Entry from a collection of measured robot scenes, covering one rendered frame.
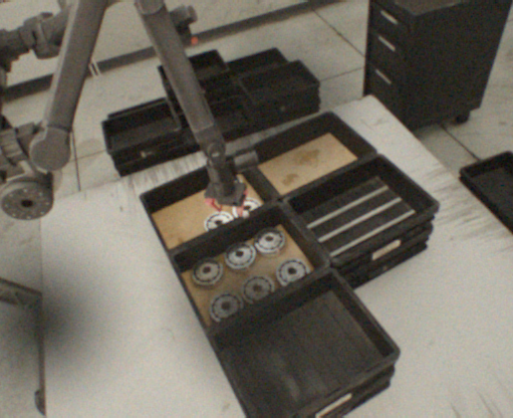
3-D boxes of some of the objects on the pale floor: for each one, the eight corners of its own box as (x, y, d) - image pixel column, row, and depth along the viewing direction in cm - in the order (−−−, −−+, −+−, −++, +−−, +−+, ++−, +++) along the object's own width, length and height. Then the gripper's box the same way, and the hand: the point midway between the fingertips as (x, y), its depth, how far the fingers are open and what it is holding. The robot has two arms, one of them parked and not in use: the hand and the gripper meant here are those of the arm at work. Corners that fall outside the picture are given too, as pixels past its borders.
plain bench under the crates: (158, 696, 138) (56, 756, 86) (101, 289, 242) (39, 204, 190) (583, 482, 160) (706, 427, 108) (364, 193, 264) (372, 94, 212)
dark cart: (394, 152, 284) (415, 15, 217) (361, 114, 313) (369, -17, 246) (475, 123, 292) (518, -17, 225) (434, 90, 321) (462, -44, 254)
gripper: (196, 181, 113) (209, 219, 125) (235, 187, 110) (245, 225, 122) (206, 163, 117) (218, 201, 129) (244, 167, 114) (253, 206, 126)
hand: (230, 211), depth 125 cm, fingers open, 6 cm apart
